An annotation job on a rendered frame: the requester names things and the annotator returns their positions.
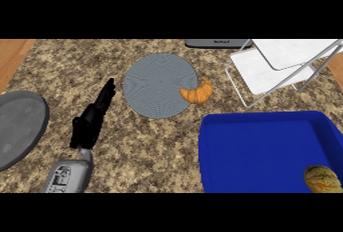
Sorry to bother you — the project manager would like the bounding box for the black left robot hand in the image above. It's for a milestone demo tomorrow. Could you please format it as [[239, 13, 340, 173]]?
[[69, 77, 118, 150]]

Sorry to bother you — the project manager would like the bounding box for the yellow-green tomato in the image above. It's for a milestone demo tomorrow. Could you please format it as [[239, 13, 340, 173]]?
[[303, 164, 343, 194]]

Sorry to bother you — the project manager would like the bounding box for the blue plastic tray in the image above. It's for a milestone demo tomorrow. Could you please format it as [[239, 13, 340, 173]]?
[[198, 110, 343, 194]]

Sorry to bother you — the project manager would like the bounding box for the grey round placemat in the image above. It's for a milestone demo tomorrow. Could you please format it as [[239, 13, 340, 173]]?
[[123, 53, 200, 120]]

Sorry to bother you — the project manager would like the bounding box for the white tiered wire shelf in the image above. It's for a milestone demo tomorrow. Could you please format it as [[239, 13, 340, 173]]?
[[223, 39, 343, 109]]

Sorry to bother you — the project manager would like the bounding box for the dark grey appliance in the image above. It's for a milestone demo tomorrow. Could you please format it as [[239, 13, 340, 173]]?
[[183, 39, 254, 50]]

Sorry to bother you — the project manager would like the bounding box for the grey round plate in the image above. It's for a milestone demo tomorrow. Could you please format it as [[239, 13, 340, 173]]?
[[0, 90, 50, 173]]

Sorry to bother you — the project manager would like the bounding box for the orange croissant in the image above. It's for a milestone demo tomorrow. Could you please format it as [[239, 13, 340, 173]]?
[[179, 78, 214, 105]]

